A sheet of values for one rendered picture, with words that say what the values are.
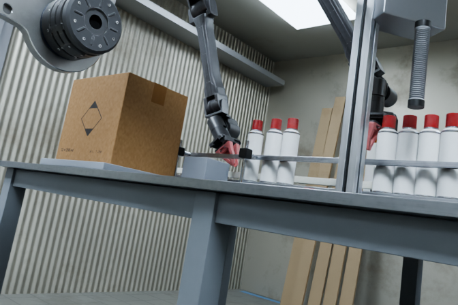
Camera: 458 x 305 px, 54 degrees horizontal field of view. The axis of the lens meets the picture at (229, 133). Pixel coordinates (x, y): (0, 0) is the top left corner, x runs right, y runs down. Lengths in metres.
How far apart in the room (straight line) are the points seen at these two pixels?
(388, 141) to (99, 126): 0.80
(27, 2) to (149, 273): 3.43
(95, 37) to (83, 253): 2.93
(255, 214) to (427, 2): 0.68
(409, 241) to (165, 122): 0.88
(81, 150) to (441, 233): 1.03
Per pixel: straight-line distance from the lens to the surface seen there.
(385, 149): 1.20
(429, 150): 1.17
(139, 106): 1.33
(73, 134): 1.47
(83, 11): 1.04
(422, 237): 0.71
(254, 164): 1.42
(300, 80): 5.26
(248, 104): 5.11
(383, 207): 0.69
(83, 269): 3.86
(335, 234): 0.77
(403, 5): 1.18
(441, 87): 4.57
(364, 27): 1.17
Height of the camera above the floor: 0.76
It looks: 10 degrees up
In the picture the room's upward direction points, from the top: 9 degrees clockwise
